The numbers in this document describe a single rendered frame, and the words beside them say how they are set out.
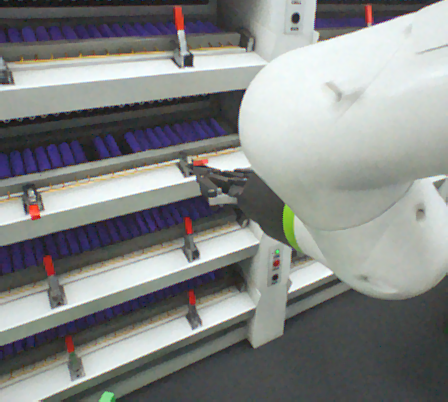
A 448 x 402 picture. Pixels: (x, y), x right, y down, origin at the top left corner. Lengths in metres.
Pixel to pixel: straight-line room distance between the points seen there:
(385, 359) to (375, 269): 0.84
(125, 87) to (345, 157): 0.43
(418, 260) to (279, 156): 0.14
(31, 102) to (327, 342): 0.92
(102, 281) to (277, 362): 0.52
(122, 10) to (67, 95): 0.24
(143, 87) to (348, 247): 0.42
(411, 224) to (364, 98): 0.12
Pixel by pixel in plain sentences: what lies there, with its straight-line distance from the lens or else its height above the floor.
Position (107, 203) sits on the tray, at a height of 0.53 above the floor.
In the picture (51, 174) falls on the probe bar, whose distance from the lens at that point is 0.67.
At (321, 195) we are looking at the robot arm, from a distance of 0.25.
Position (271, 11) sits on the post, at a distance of 0.71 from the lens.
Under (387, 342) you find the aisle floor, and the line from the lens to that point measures 1.19.
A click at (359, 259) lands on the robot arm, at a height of 0.66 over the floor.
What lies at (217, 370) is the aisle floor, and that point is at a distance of 1.05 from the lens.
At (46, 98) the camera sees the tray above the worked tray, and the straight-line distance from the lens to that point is 0.59.
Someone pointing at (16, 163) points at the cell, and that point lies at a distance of 0.71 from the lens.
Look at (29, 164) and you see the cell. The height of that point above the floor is 0.59.
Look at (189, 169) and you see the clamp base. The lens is 0.71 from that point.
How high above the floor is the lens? 0.84
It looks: 26 degrees down
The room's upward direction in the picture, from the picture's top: straight up
